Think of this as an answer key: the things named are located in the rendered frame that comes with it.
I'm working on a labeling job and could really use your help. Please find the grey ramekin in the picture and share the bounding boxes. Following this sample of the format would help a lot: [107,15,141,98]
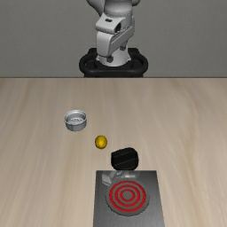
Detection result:
[64,109,89,132]

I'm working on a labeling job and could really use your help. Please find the black stove plate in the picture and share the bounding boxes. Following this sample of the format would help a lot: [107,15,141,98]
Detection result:
[92,169,166,227]

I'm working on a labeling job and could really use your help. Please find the black rounded block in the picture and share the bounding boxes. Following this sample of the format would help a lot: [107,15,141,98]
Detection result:
[110,146,140,172]

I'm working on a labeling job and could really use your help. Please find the yellow lemon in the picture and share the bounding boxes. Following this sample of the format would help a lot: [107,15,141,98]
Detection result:
[94,135,108,150]

